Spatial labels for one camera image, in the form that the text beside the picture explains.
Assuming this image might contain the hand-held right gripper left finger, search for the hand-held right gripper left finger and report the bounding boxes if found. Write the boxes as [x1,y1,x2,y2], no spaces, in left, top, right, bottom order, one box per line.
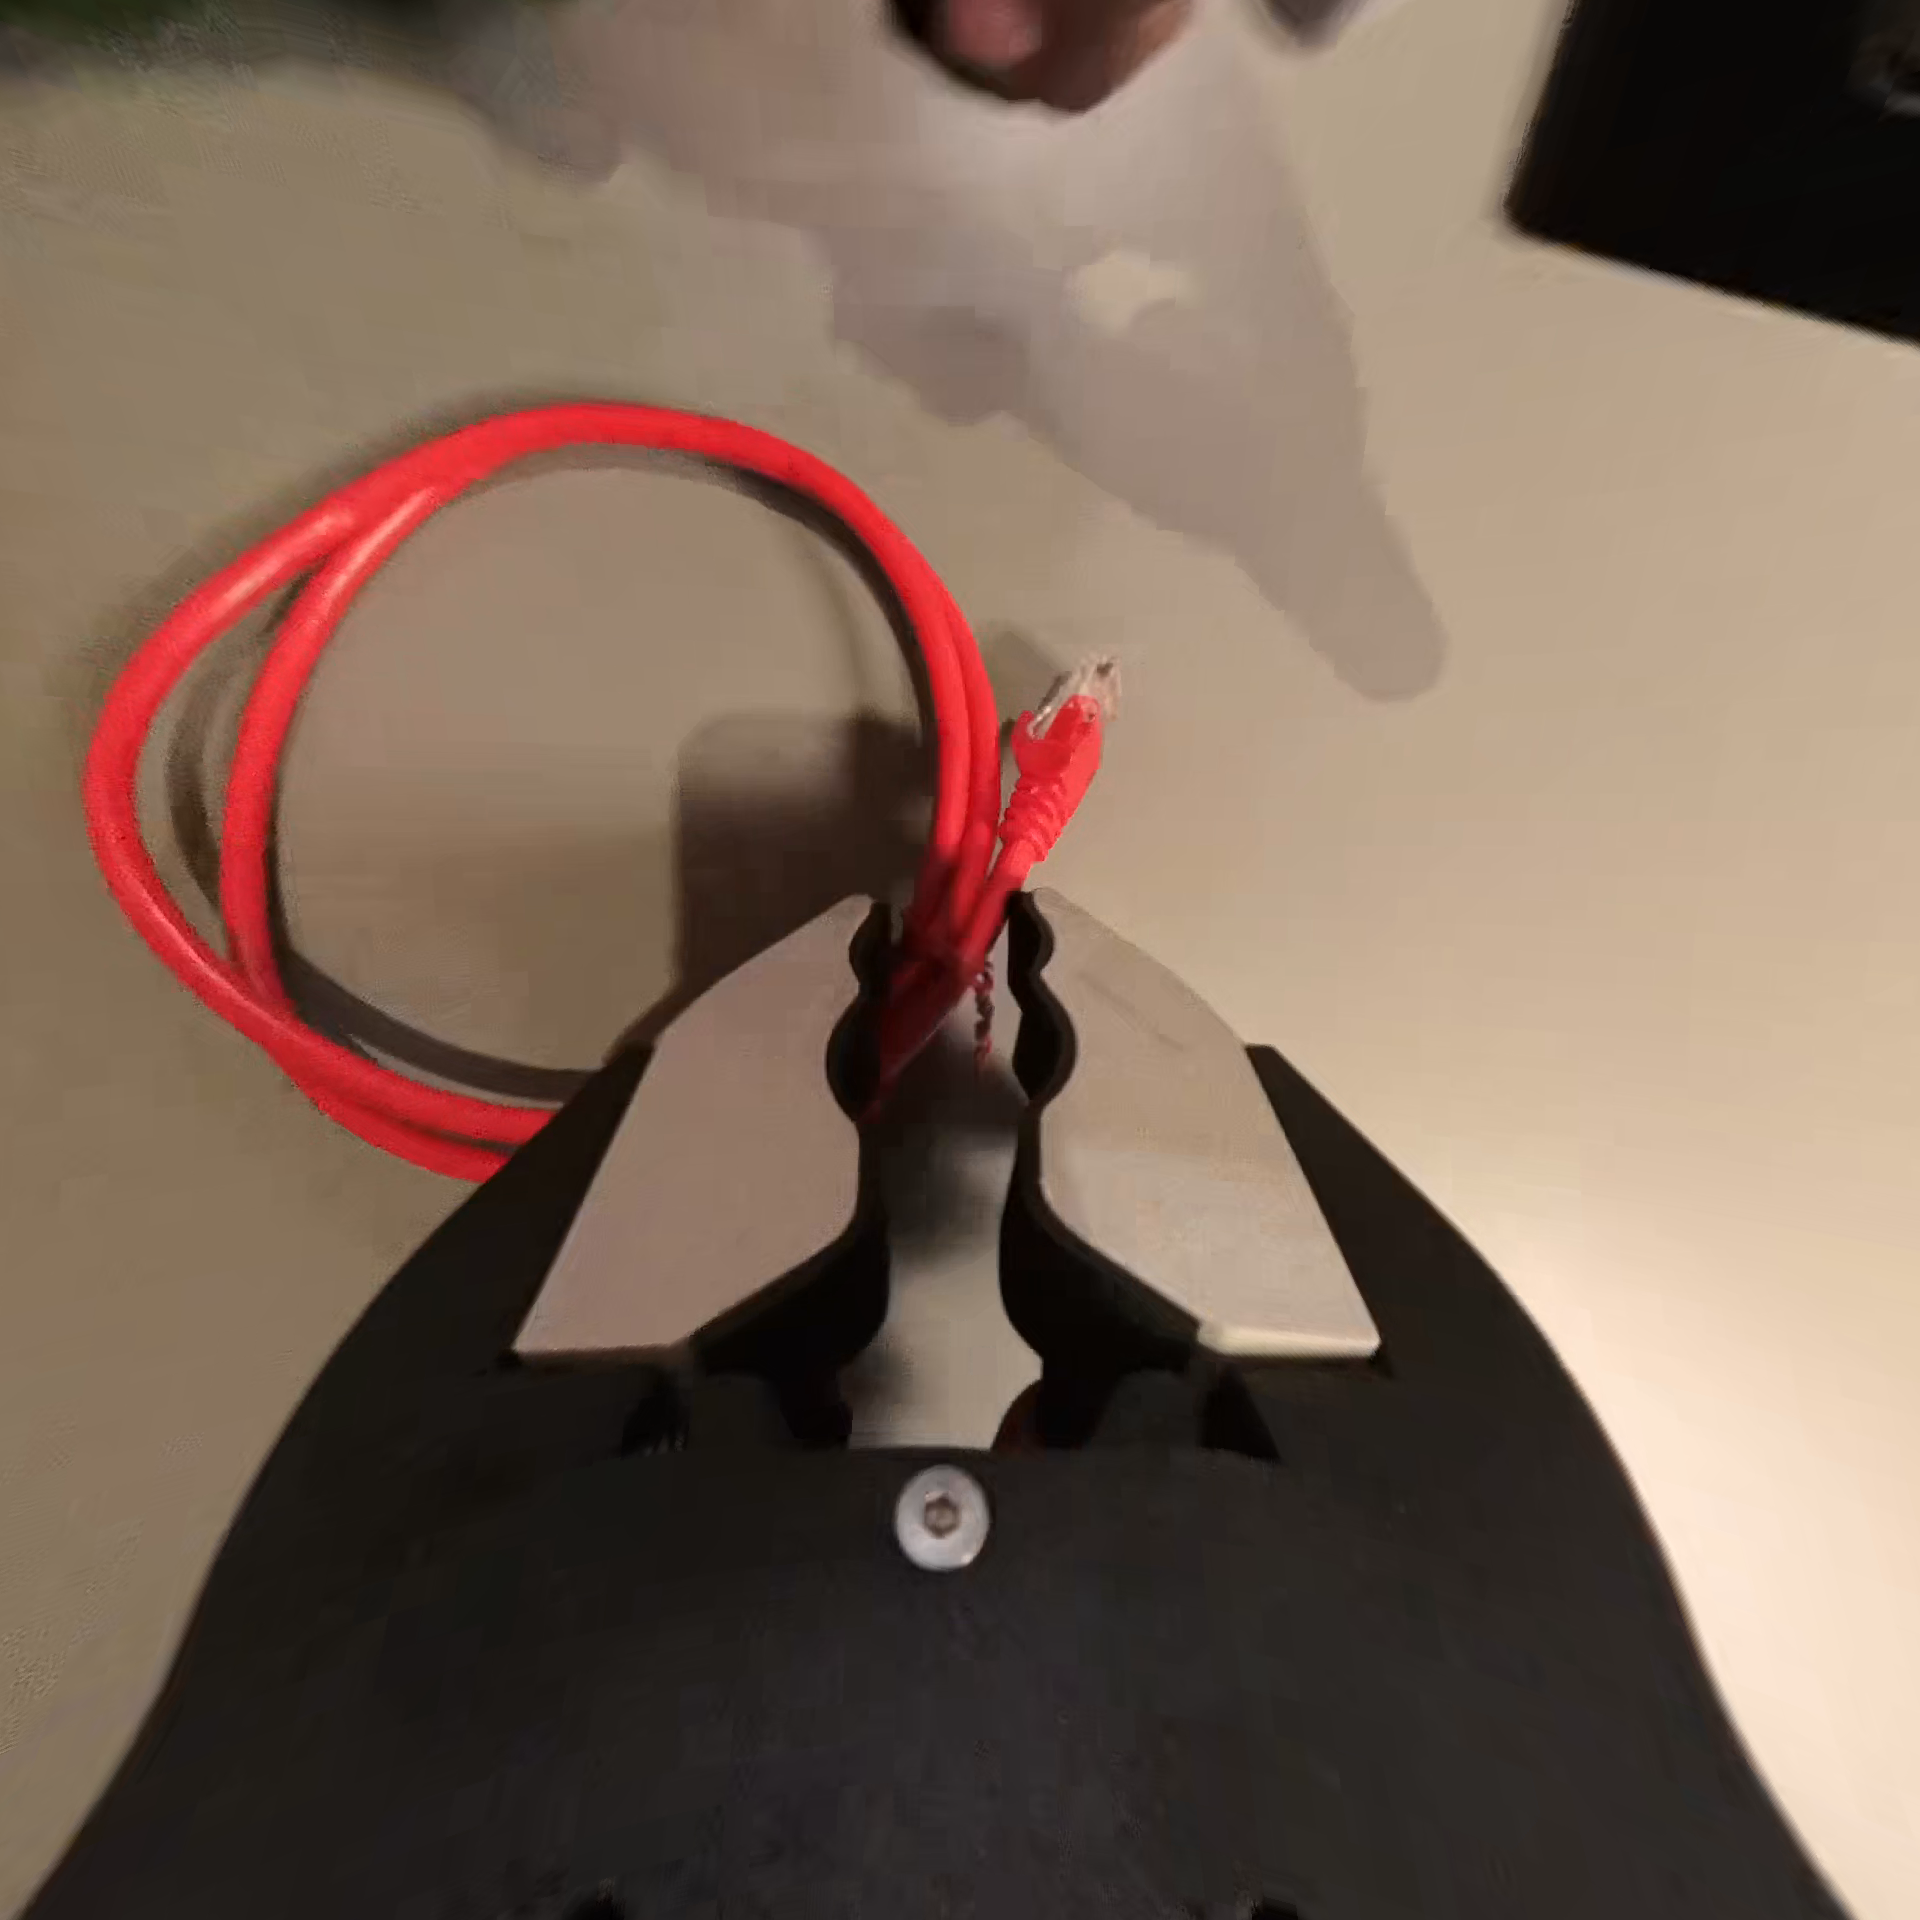
[509,895,897,1379]

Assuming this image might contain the red ethernet cable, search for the red ethernet cable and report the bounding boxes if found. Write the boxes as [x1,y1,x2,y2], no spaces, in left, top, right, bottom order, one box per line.
[82,403,1125,1187]

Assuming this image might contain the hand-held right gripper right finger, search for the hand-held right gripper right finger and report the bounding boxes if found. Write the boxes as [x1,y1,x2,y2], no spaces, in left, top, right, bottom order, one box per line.
[997,885,1383,1384]

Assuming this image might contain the black flat pad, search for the black flat pad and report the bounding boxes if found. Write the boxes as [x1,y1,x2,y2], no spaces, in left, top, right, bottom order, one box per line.
[1504,0,1920,347]

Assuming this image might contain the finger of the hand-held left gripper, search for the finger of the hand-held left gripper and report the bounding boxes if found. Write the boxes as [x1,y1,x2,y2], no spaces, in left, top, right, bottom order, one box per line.
[569,0,1326,408]

